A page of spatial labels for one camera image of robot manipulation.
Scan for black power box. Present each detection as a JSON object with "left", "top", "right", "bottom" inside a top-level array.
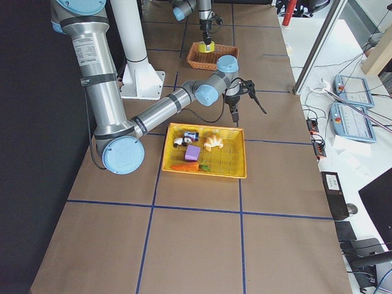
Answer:
[{"left": 320, "top": 171, "right": 349, "bottom": 221}]

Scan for teach pendant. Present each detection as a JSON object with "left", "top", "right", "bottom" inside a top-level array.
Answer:
[
  {"left": 330, "top": 102, "right": 377, "bottom": 143},
  {"left": 334, "top": 75, "right": 375, "bottom": 108}
]

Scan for upper teach pendant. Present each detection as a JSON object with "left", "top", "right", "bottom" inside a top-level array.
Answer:
[{"left": 334, "top": 75, "right": 375, "bottom": 108}]

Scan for yellow plastic basket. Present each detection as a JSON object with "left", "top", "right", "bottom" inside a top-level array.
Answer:
[{"left": 162, "top": 122, "right": 247, "bottom": 178}]

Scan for brown wicker basket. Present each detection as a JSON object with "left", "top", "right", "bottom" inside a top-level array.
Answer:
[{"left": 186, "top": 42, "right": 239, "bottom": 70}]

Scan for red cylinder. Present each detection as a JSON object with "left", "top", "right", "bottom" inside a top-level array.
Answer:
[{"left": 282, "top": 0, "right": 297, "bottom": 26}]

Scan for toy croissant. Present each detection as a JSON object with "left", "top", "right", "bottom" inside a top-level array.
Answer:
[{"left": 203, "top": 135, "right": 224, "bottom": 152}]

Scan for toy carrot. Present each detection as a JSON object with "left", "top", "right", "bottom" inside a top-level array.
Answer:
[{"left": 170, "top": 162, "right": 211, "bottom": 172}]

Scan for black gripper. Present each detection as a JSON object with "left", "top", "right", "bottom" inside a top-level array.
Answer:
[
  {"left": 225, "top": 95, "right": 240, "bottom": 123},
  {"left": 198, "top": 10, "right": 213, "bottom": 50}
]

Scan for small black white can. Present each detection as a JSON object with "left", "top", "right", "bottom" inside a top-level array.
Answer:
[{"left": 184, "top": 131, "right": 199, "bottom": 141}]

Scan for purple foam block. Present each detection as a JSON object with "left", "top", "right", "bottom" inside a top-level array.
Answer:
[{"left": 184, "top": 145, "right": 201, "bottom": 162}]

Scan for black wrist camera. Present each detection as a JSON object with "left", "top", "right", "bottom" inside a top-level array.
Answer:
[{"left": 240, "top": 80, "right": 267, "bottom": 114}]

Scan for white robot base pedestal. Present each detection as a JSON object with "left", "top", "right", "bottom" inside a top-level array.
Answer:
[{"left": 110, "top": 0, "right": 165, "bottom": 100}]

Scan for yellow tape roll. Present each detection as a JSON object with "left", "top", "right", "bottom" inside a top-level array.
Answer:
[{"left": 198, "top": 41, "right": 215, "bottom": 53}]

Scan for black camera cable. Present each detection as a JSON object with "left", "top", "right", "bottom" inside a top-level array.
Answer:
[{"left": 183, "top": 79, "right": 246, "bottom": 124}]

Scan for lower teach pendant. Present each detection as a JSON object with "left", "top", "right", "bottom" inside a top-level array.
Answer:
[{"left": 330, "top": 102, "right": 377, "bottom": 143}]

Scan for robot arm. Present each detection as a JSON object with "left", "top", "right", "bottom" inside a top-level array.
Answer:
[
  {"left": 170, "top": 0, "right": 215, "bottom": 53},
  {"left": 51, "top": 1, "right": 238, "bottom": 175}
]

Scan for toy panda figure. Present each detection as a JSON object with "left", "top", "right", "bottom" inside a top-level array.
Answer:
[{"left": 173, "top": 137, "right": 192, "bottom": 148}]

